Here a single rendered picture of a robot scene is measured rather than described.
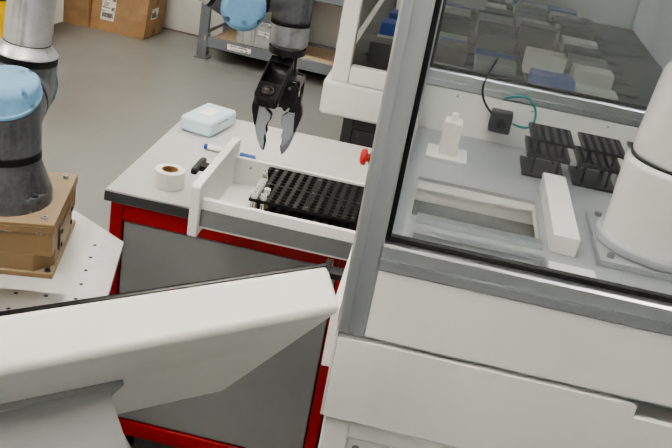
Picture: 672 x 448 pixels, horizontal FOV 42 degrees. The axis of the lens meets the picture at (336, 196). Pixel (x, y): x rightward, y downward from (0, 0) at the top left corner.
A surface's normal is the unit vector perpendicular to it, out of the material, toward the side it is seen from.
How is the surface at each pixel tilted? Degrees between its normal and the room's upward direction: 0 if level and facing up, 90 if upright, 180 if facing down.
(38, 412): 45
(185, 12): 90
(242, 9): 90
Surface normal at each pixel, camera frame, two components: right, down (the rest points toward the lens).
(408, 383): -0.16, 0.37
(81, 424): 0.48, -0.34
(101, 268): 0.16, -0.90
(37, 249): 0.08, 0.41
